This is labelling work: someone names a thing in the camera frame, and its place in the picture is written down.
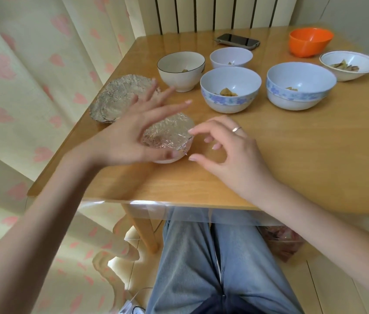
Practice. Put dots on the person's left hand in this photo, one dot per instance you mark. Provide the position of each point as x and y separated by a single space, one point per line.
122 140

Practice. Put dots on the person's right hand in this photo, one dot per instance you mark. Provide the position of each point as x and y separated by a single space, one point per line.
243 156

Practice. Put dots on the person's right thumb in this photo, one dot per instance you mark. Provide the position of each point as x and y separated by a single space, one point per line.
205 160

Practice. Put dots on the person's left middle finger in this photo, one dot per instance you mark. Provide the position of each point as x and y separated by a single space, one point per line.
161 99

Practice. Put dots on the person's left little finger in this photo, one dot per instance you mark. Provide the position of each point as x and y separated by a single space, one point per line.
134 101

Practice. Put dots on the person's right middle finger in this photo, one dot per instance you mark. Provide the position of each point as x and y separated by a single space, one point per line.
216 134

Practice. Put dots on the person's left thumb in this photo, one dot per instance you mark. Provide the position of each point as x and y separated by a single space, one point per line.
163 155

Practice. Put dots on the aluminium foil bowl cover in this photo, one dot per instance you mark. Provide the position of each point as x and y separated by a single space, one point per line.
168 132

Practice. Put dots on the person's left forearm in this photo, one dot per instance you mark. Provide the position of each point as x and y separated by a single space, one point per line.
40 219

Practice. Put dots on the person's right forearm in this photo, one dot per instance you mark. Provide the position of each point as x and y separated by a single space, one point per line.
318 219

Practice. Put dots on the crumpled aluminium foil sheet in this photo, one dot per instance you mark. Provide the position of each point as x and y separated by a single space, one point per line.
115 98

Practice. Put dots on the white bowl with dark rim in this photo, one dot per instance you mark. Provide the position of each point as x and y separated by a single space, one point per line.
179 78

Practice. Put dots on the medium blue floral bowl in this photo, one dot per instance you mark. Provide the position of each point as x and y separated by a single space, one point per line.
230 101

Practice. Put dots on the food scraps in medium bowl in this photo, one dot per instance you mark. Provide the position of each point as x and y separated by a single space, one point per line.
227 92

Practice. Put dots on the small pale blue bowl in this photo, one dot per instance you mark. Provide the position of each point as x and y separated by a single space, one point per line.
223 57

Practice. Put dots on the wooden table leg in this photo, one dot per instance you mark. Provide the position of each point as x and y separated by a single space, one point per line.
142 228

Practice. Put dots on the food scrap in large bowl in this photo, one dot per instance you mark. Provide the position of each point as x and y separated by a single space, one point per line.
291 89

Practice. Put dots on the large blue floral bowl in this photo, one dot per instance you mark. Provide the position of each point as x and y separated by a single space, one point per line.
297 98

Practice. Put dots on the black smartphone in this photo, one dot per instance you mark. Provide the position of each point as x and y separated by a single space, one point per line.
236 40

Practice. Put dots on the white radiator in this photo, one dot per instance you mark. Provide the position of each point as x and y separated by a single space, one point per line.
220 13

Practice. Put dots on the blue jeans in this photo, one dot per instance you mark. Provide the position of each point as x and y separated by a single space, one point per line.
187 268

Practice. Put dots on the cream curtain with pink hearts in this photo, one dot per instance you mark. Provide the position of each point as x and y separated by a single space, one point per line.
24 78

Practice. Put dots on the reddish plastic bag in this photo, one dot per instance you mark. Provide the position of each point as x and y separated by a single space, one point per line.
284 243

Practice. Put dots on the orange plastic bowl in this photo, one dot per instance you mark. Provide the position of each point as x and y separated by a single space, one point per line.
307 45

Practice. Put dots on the food scraps in red-rim bowl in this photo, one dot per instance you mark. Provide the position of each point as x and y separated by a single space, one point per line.
343 66

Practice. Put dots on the white bowl with red rim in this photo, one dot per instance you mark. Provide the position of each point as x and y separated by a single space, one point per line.
351 75

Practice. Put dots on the dark blue shirt hem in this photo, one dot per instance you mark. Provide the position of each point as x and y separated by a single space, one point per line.
236 305

